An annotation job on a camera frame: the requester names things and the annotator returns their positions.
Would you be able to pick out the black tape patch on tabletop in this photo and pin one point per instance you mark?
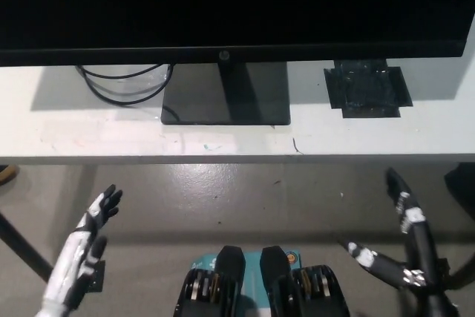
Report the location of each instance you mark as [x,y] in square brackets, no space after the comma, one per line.
[367,88]

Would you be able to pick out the brown round object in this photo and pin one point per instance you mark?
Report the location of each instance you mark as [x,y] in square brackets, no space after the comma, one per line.
[7,175]

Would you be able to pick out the black metal table leg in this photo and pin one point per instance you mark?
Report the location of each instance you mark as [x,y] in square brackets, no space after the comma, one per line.
[26,248]
[464,272]

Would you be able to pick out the black HP computer monitor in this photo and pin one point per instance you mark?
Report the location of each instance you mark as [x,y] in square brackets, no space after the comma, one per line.
[237,5]

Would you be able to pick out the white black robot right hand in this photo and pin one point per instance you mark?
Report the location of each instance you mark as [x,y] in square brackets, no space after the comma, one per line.
[419,254]

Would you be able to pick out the black rounded object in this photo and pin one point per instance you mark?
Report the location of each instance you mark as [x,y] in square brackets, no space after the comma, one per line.
[462,187]

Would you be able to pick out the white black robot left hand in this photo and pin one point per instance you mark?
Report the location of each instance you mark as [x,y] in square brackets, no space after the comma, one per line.
[72,257]

